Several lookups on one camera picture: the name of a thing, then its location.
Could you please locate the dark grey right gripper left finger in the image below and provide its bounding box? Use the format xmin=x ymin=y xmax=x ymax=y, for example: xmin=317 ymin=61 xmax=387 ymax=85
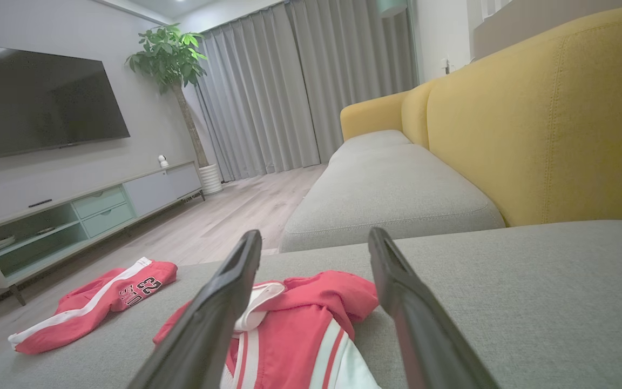
xmin=127 ymin=230 xmax=262 ymax=389

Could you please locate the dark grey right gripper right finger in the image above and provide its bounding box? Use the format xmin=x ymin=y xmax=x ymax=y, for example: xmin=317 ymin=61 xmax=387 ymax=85
xmin=369 ymin=227 xmax=501 ymax=389

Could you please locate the red basketball jersey number 23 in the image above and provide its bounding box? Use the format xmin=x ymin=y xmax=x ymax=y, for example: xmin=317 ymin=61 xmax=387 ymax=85
xmin=153 ymin=270 xmax=382 ymax=389

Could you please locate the red basketball shorts white stripe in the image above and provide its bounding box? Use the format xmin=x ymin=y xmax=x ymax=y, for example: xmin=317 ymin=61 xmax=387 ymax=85
xmin=8 ymin=257 xmax=178 ymax=355

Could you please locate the grey sofa chaise cushion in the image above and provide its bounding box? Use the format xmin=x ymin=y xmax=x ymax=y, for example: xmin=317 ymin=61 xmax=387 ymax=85
xmin=0 ymin=219 xmax=622 ymax=389

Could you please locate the grey sofa seat cushion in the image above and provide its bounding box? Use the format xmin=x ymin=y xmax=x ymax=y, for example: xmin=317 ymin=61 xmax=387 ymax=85
xmin=328 ymin=130 xmax=413 ymax=164
xmin=279 ymin=143 xmax=506 ymax=253

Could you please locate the white ribbed plant pot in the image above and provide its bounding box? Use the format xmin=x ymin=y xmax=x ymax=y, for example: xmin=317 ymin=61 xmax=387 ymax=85
xmin=199 ymin=163 xmax=224 ymax=196

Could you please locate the white and mint tv cabinet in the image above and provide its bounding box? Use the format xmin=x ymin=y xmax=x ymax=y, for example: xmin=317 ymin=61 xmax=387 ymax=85
xmin=0 ymin=160 xmax=205 ymax=306

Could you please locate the grey pleated curtain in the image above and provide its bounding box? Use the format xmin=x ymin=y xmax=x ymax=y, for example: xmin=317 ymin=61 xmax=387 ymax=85
xmin=285 ymin=0 xmax=418 ymax=163
xmin=195 ymin=4 xmax=322 ymax=183

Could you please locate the yellow sofa backrest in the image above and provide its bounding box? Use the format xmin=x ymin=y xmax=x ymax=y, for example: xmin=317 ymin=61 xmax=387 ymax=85
xmin=340 ymin=4 xmax=622 ymax=226

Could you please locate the green leafy potted tree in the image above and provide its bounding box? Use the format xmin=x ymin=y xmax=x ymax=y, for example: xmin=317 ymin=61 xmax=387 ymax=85
xmin=125 ymin=23 xmax=210 ymax=168

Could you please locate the black flat screen television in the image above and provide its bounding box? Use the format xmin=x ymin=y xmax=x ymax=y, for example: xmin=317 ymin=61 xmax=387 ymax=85
xmin=0 ymin=43 xmax=131 ymax=161

